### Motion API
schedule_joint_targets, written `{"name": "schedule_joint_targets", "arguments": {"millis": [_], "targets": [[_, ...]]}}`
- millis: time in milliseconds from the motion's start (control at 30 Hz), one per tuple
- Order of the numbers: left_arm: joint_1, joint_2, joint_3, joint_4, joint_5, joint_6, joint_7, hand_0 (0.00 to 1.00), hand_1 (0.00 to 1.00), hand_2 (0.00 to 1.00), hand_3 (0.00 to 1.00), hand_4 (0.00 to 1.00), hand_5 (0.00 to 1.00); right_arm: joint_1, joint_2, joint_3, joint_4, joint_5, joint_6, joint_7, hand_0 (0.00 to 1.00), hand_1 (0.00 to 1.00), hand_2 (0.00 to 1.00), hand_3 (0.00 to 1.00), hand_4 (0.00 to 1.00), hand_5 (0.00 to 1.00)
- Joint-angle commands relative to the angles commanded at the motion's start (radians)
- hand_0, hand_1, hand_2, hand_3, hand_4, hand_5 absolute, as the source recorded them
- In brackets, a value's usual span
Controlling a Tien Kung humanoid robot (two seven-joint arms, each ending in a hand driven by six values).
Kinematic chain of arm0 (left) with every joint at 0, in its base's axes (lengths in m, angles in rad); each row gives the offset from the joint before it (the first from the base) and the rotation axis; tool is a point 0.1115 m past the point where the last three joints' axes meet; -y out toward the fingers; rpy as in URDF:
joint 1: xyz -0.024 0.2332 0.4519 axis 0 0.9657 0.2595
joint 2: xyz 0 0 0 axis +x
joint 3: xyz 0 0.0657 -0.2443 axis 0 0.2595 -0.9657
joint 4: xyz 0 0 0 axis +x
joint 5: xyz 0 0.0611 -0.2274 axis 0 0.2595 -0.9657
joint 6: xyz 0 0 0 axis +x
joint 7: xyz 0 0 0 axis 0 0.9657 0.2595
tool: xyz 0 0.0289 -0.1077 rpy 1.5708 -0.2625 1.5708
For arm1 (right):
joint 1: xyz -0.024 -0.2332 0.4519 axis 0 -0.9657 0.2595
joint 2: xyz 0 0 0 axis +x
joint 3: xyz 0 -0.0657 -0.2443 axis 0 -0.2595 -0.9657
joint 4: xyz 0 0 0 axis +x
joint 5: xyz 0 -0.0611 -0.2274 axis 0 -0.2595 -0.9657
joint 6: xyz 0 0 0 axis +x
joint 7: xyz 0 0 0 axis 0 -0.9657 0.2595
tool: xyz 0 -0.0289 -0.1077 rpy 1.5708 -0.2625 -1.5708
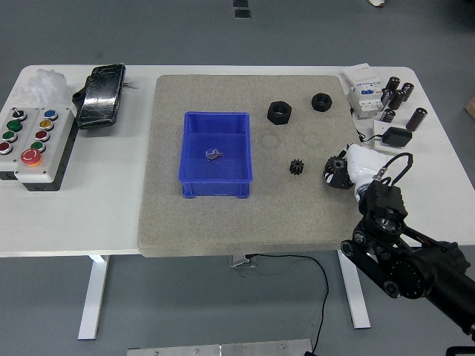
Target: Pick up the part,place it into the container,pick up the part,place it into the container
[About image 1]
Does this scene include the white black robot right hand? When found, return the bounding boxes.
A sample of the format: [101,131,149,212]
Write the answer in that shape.
[324,142,391,191]

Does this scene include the large black gear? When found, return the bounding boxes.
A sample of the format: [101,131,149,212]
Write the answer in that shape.
[323,155,353,190]

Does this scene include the large black hex nut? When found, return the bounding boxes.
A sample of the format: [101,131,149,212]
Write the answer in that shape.
[266,100,293,125]

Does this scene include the blue plastic box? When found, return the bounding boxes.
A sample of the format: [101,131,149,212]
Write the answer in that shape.
[178,110,254,200]

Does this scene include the white emergency stop button box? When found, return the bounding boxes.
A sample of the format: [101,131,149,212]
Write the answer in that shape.
[13,107,78,193]

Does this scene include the white square plate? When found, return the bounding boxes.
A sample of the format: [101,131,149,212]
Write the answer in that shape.
[372,119,409,155]

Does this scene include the black flat adapter puck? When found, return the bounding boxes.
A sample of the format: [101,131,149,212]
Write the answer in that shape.
[381,126,413,150]

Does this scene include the white circuit breaker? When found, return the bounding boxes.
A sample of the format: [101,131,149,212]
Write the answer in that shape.
[341,63,385,120]

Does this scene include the white table leg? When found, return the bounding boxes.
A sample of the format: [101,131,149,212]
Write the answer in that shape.
[76,254,111,340]
[337,248,372,330]

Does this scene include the grey-brown felt mat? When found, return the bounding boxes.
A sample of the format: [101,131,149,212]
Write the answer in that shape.
[137,74,368,260]

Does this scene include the grey metal plate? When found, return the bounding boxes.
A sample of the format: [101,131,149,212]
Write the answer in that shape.
[126,338,315,356]

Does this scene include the black plastic-wrapped foot pedal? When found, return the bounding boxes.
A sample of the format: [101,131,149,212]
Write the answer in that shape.
[71,63,127,131]

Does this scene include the crumpled clear plastic wrap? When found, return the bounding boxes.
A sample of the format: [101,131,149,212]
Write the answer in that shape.
[14,68,75,108]

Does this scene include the thin black adapter cable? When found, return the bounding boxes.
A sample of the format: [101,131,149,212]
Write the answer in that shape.
[354,128,385,144]

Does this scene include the long black power cable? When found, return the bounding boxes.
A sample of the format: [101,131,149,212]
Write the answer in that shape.
[246,253,330,355]

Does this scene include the silver under-table bracket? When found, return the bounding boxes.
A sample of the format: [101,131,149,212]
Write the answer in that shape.
[228,254,258,270]

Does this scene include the white selector switch button box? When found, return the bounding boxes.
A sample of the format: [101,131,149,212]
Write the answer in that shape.
[0,107,40,182]

